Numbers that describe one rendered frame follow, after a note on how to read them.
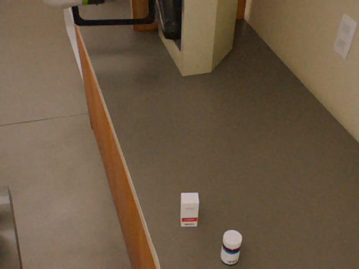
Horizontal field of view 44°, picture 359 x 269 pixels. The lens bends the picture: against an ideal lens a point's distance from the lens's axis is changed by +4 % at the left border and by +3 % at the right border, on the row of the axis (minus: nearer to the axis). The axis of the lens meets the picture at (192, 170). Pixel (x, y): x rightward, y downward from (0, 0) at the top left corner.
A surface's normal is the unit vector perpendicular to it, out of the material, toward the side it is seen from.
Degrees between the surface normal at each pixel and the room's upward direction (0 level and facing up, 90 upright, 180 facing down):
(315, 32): 90
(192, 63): 90
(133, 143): 0
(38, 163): 0
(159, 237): 0
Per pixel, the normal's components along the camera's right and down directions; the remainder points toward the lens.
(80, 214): 0.04, -0.73
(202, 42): 0.32, 0.66
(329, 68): -0.95, 0.19
